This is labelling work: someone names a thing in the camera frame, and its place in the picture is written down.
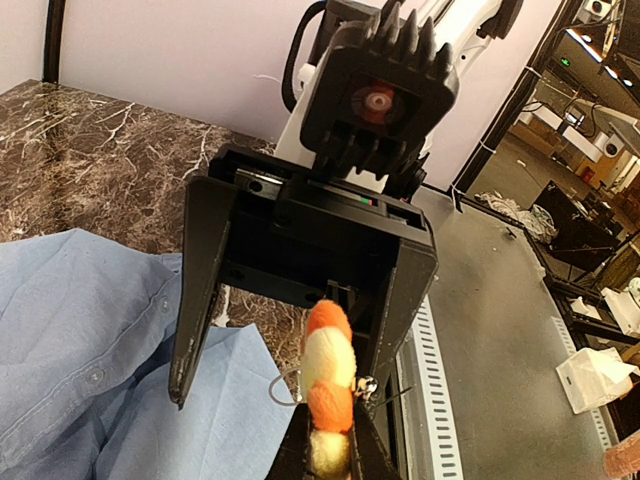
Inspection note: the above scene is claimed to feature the white plastic bag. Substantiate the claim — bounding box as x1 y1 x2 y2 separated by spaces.
556 348 639 414

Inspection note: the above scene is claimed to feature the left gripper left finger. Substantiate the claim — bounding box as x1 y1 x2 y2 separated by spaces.
267 404 313 480

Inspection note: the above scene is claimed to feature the plush sunflower brooch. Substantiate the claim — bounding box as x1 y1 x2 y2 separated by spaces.
268 300 377 479

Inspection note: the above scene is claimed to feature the bystander hand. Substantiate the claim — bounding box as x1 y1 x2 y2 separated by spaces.
603 435 639 479

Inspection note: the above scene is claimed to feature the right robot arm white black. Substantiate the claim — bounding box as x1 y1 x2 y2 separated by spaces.
168 1 521 406

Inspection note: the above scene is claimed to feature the white slotted cable duct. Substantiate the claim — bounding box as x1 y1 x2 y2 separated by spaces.
396 298 464 480

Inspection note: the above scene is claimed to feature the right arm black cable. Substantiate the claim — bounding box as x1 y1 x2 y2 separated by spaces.
281 2 326 114

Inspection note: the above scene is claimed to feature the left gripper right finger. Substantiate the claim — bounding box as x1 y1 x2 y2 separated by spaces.
349 404 401 480

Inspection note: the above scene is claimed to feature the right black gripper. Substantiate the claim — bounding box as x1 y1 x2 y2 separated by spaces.
168 144 438 409

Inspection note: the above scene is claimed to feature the light blue shirt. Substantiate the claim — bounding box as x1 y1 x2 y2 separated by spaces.
1 229 292 479

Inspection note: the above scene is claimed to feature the left black frame post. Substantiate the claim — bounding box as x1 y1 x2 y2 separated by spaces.
42 0 66 84

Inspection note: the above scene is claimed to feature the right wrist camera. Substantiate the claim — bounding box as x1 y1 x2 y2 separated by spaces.
300 1 459 178

